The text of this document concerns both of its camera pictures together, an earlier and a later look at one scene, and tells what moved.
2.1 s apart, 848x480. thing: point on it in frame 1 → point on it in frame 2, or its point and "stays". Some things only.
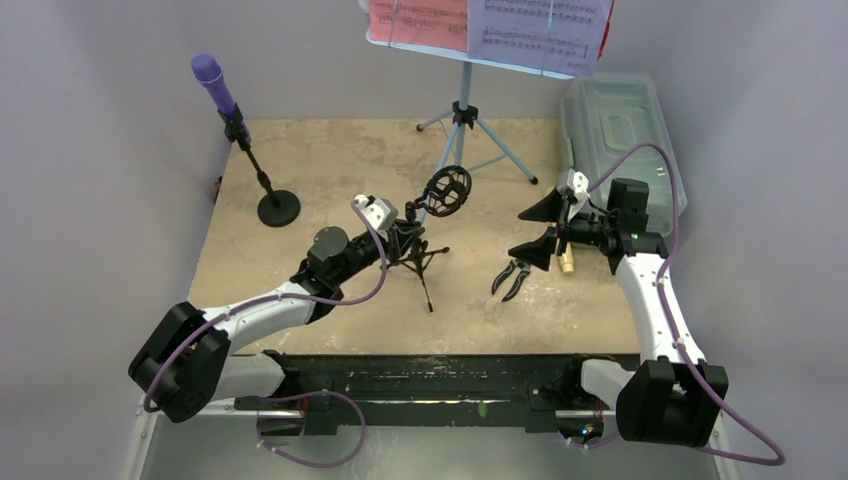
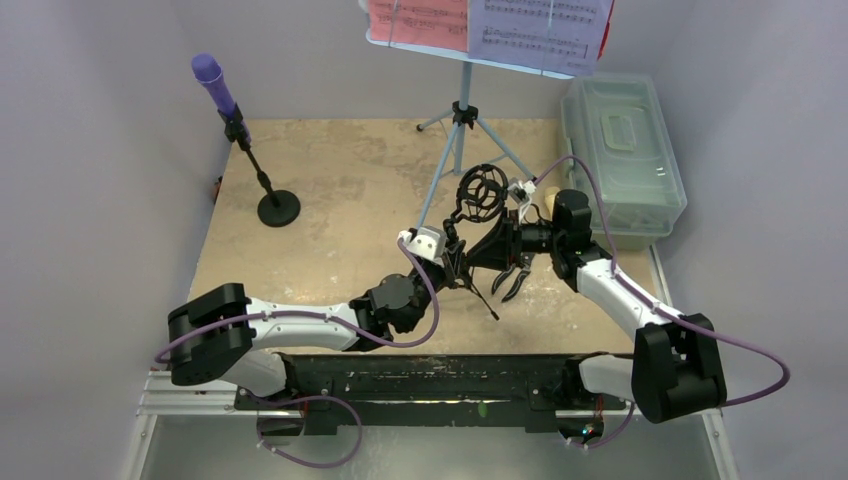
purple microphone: (209, 71) stays
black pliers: (523, 266) stays
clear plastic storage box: (615, 126) stays
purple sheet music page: (563, 37) stays
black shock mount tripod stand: (448, 190) → (482, 190)
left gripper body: (390, 247) → (440, 275)
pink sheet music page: (433, 24) stays
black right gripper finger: (549, 209) → (496, 248)
